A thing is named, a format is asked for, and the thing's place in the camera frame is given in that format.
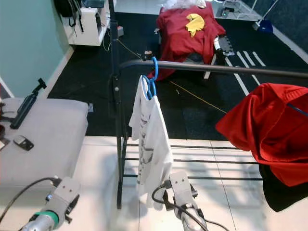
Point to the red t-shirt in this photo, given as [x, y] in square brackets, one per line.
[269, 130]

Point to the grey padded ottoman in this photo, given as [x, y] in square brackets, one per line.
[48, 154]

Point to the small black device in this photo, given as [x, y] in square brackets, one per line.
[23, 143]

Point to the black handheld stick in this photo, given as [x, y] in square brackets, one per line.
[25, 108]

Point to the white shelf cabinet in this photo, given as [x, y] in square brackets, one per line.
[91, 29]

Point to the grey power strip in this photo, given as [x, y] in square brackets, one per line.
[120, 32]

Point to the black bag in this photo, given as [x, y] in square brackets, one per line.
[65, 8]

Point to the red cloth yellow print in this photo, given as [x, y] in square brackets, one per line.
[183, 41]

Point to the black equipment case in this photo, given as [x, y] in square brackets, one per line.
[224, 45]

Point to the white metal stand base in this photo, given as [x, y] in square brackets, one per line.
[231, 9]

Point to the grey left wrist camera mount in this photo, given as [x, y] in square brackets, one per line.
[65, 192]

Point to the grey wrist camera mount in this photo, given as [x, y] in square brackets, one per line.
[182, 185]
[65, 192]

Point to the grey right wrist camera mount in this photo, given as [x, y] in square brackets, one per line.
[182, 185]

